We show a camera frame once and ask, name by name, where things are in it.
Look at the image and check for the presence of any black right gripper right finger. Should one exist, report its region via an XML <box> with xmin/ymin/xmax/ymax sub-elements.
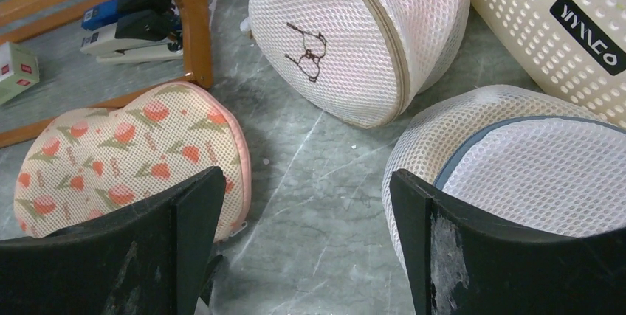
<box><xmin>389</xmin><ymin>169</ymin><xmax>625</xmax><ymax>314</ymax></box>

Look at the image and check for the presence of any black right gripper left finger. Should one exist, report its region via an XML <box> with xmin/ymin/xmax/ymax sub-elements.
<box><xmin>1</xmin><ymin>167</ymin><xmax>225</xmax><ymax>314</ymax></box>

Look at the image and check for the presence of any floral mesh laundry bag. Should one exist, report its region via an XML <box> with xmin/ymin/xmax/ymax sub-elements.
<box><xmin>14</xmin><ymin>82</ymin><xmax>252</xmax><ymax>241</ymax></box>

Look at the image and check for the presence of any white mesh bag grey zipper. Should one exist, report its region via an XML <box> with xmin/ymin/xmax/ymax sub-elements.
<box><xmin>382</xmin><ymin>85</ymin><xmax>625</xmax><ymax>257</ymax></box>

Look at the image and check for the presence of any white mesh bag beige zipper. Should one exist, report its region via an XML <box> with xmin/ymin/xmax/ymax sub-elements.
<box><xmin>248</xmin><ymin>0</ymin><xmax>470</xmax><ymax>128</ymax></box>

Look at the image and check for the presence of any cream plastic laundry basket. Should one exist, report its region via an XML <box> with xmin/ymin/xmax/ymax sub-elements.
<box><xmin>471</xmin><ymin>0</ymin><xmax>625</xmax><ymax>127</ymax></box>

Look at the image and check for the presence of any black white stapler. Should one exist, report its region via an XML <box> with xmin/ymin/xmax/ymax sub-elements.
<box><xmin>80</xmin><ymin>10</ymin><xmax>183</xmax><ymax>64</ymax></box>

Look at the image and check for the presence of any small green staples box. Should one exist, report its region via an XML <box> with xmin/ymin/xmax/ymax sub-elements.
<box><xmin>1</xmin><ymin>42</ymin><xmax>40</xmax><ymax>105</ymax></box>

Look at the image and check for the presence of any blue black stapler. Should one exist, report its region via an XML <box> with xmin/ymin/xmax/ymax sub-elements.
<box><xmin>81</xmin><ymin>0</ymin><xmax>173</xmax><ymax>31</ymax></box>

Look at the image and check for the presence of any orange wooden shelf rack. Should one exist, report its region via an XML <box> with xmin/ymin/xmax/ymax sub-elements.
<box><xmin>0</xmin><ymin>0</ymin><xmax>215</xmax><ymax>149</ymax></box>

